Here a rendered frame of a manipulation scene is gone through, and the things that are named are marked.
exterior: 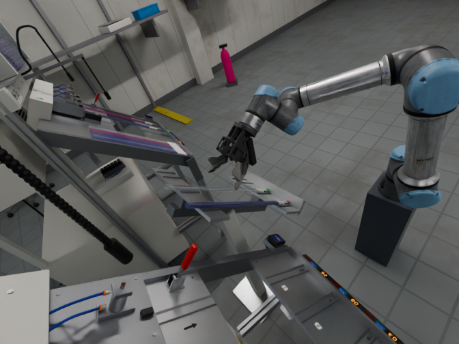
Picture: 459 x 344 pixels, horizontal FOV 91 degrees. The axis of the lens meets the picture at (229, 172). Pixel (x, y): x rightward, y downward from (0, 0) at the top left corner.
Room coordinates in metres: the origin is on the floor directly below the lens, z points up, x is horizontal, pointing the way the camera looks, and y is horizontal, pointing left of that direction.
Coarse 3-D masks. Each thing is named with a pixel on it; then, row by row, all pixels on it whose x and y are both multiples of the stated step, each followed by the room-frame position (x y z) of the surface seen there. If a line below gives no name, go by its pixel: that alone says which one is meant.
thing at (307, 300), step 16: (272, 256) 0.35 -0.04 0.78; (288, 256) 0.35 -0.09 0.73; (256, 272) 0.29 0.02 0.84; (272, 272) 0.28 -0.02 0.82; (288, 272) 0.28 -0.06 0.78; (304, 272) 0.28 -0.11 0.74; (272, 288) 0.23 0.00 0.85; (288, 288) 0.23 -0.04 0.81; (304, 288) 0.23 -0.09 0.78; (320, 288) 0.23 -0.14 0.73; (288, 304) 0.19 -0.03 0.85; (304, 304) 0.18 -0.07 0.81; (320, 304) 0.18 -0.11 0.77; (336, 304) 0.18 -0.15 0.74; (304, 320) 0.15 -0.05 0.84; (320, 320) 0.14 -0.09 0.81; (336, 320) 0.14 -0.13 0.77; (352, 320) 0.13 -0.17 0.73; (320, 336) 0.11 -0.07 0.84; (336, 336) 0.10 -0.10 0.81; (352, 336) 0.10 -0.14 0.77
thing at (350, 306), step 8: (296, 256) 0.35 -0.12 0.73; (304, 264) 0.31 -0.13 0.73; (312, 272) 0.28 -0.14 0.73; (320, 280) 0.25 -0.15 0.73; (328, 280) 0.24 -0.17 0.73; (328, 288) 0.23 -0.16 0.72; (336, 288) 0.22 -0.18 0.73; (336, 296) 0.20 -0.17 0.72; (344, 296) 0.19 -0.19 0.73; (344, 304) 0.17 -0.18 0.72; (352, 304) 0.17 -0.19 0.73; (352, 312) 0.15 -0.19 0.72; (360, 312) 0.14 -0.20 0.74; (360, 320) 0.13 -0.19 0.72; (368, 320) 0.12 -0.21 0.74; (376, 328) 0.10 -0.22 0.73; (376, 336) 0.09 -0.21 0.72; (384, 336) 0.08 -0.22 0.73
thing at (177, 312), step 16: (160, 288) 0.24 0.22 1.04; (192, 288) 0.23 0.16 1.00; (160, 304) 0.20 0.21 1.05; (176, 304) 0.20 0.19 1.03; (192, 304) 0.20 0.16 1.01; (208, 304) 0.20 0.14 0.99; (160, 320) 0.17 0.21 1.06; (176, 320) 0.17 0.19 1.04; (192, 320) 0.17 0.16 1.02; (208, 320) 0.16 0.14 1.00; (224, 320) 0.16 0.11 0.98; (176, 336) 0.14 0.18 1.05; (192, 336) 0.14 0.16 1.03; (208, 336) 0.13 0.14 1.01; (224, 336) 0.13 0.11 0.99
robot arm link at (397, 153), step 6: (396, 150) 0.59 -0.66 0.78; (402, 150) 0.58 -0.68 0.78; (390, 156) 0.60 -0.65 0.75; (396, 156) 0.56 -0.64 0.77; (402, 156) 0.55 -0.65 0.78; (390, 162) 0.58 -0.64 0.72; (396, 162) 0.55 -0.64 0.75; (402, 162) 0.53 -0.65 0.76; (390, 168) 0.57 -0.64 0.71; (396, 168) 0.53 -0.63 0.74; (390, 174) 0.57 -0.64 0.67
